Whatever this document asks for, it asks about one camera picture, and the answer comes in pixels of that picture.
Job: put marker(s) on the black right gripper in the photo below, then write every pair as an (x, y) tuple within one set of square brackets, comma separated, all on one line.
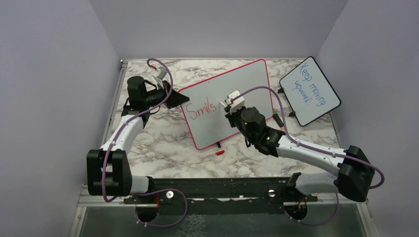
[(230, 115)]

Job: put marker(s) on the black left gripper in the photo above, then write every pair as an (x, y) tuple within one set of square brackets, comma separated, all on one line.
[(176, 98)]

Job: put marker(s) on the pink framed whiteboard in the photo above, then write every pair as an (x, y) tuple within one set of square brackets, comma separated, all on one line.
[(205, 111)]

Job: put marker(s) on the red marker cap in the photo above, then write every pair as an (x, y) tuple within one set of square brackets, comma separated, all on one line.
[(220, 152)]

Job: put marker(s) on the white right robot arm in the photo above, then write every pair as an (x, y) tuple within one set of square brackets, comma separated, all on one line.
[(345, 171)]

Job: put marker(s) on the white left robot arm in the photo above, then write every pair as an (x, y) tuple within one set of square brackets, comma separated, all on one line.
[(108, 170)]

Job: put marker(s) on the black framed written whiteboard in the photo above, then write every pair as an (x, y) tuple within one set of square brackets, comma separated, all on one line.
[(309, 92)]

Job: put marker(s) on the green capped black marker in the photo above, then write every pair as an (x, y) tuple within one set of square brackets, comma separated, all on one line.
[(278, 119)]

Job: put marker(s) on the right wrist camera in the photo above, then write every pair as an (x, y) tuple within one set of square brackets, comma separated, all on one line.
[(234, 102)]

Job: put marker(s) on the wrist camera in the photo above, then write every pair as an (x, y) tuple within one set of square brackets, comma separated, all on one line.
[(234, 102), (159, 76)]

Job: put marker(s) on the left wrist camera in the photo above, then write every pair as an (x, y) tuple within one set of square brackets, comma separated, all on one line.
[(159, 76)]

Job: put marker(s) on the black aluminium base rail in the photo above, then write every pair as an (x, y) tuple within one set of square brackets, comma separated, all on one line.
[(221, 207)]

